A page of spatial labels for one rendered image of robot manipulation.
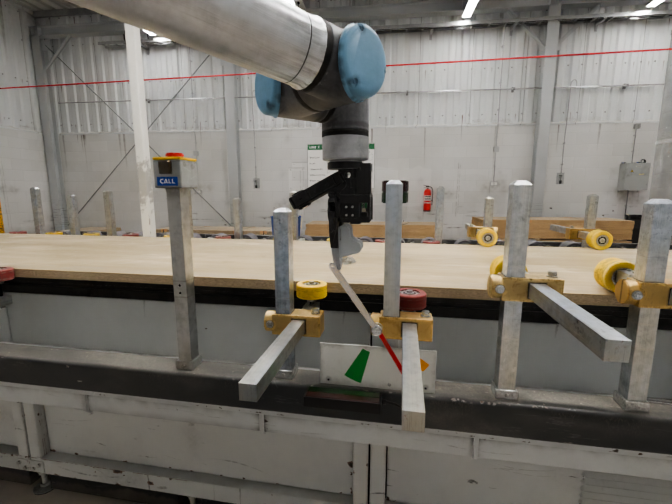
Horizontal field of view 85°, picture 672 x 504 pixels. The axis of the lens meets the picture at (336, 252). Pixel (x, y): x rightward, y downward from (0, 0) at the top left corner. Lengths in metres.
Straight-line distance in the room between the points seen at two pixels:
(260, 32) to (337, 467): 1.22
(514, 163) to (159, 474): 7.74
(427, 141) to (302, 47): 7.54
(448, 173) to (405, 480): 7.06
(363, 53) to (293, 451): 1.18
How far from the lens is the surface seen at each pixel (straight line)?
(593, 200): 2.06
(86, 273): 1.36
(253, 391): 0.62
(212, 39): 0.46
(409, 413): 0.54
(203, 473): 1.58
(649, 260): 0.93
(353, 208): 0.71
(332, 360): 0.88
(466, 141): 8.11
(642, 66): 9.46
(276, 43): 0.48
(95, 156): 10.30
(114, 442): 1.70
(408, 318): 0.83
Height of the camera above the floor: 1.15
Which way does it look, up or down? 9 degrees down
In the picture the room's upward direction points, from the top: straight up
